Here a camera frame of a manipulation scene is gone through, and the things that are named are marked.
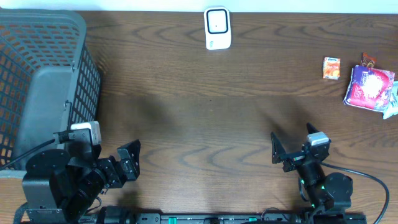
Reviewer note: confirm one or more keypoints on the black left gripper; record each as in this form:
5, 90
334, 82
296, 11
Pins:
125, 166

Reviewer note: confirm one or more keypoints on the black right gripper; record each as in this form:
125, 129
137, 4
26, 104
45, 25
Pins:
294, 158

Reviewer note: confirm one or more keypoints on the small orange snack pack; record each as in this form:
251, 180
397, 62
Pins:
331, 68

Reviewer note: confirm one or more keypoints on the red purple snack bag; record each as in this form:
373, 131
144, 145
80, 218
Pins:
369, 88

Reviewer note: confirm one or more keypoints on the teal snack packet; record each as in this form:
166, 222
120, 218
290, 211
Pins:
391, 109

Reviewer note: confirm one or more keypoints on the orange brown chocolate bar wrapper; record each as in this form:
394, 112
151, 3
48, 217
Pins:
367, 61

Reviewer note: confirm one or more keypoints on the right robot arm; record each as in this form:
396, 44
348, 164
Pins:
330, 195

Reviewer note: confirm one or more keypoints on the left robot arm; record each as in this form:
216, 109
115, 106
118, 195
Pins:
60, 186

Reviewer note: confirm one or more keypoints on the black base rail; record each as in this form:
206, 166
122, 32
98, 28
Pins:
155, 218

